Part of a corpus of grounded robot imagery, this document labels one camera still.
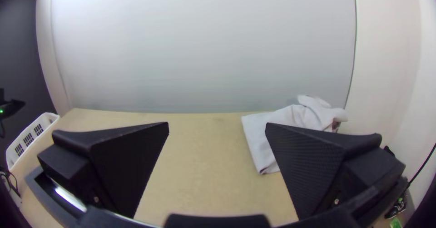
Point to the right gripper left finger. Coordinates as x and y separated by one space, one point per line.
115 163

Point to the white laundry basket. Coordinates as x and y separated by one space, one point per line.
30 132

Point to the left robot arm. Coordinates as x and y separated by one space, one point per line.
12 106

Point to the grey t-shirt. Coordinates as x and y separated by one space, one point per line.
262 136

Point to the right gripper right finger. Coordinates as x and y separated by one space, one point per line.
316 166

